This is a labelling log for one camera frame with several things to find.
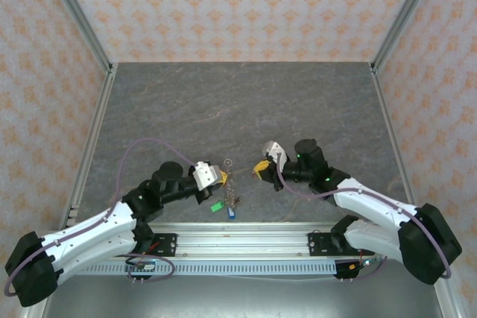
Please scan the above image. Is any left base circuit board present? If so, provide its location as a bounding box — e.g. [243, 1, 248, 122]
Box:
[126, 261, 157, 273]

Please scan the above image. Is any base circuit board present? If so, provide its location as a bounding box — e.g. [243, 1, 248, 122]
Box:
[126, 261, 157, 273]
[348, 256, 381, 271]

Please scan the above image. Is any right base circuit board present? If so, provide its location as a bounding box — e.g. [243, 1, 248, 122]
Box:
[348, 256, 381, 271]

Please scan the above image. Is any grey metal base sheet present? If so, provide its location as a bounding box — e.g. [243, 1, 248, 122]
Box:
[37, 275, 459, 318]

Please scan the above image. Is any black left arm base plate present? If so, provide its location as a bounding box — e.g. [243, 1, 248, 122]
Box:
[137, 233, 178, 258]

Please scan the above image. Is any aluminium front mounting rail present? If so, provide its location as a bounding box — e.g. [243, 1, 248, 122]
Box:
[40, 220, 411, 260]

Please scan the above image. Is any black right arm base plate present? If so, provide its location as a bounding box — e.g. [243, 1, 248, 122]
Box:
[307, 232, 374, 258]

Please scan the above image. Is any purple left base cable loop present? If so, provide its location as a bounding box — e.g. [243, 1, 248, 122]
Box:
[124, 251, 178, 284]

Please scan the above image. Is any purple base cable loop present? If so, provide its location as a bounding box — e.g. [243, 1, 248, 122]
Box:
[124, 251, 178, 284]
[335, 252, 388, 282]

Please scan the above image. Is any aluminium right side rail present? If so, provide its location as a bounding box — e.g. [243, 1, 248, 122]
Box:
[370, 63, 426, 222]

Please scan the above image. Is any aluminium left side rail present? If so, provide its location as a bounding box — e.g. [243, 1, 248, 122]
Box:
[59, 63, 119, 229]

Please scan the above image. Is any grey slotted cable duct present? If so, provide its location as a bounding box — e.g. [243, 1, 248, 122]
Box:
[80, 261, 338, 277]

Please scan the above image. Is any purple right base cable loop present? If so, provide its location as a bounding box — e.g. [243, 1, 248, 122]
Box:
[335, 252, 388, 282]

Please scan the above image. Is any aluminium right corner post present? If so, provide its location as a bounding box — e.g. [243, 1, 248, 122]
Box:
[370, 0, 444, 72]

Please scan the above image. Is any aluminium corner post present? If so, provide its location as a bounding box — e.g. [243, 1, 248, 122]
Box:
[39, 0, 115, 73]
[370, 0, 444, 72]

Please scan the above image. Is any aluminium left corner post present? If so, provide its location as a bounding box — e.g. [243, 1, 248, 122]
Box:
[39, 0, 115, 73]

